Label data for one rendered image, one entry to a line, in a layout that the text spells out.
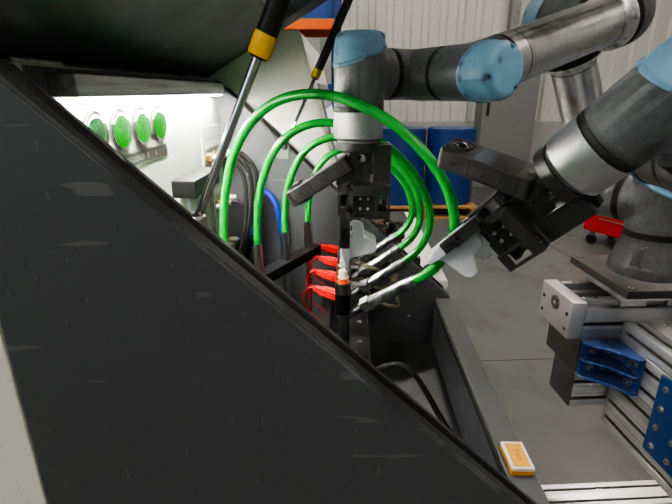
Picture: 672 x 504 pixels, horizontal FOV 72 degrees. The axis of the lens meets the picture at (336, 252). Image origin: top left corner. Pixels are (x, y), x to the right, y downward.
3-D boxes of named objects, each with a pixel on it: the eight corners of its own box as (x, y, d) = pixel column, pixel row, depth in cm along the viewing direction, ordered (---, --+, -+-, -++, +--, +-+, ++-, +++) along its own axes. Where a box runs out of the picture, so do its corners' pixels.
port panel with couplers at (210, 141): (228, 278, 98) (216, 128, 88) (212, 278, 99) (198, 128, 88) (242, 257, 111) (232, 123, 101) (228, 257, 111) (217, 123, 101)
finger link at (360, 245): (376, 277, 75) (378, 222, 72) (340, 276, 75) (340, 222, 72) (375, 270, 78) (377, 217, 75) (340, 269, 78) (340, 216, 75)
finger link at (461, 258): (444, 298, 61) (497, 262, 54) (414, 264, 61) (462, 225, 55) (453, 287, 63) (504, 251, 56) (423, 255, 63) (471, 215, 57)
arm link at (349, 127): (332, 113, 66) (334, 110, 74) (332, 145, 68) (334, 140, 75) (385, 113, 66) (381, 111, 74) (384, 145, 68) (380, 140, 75)
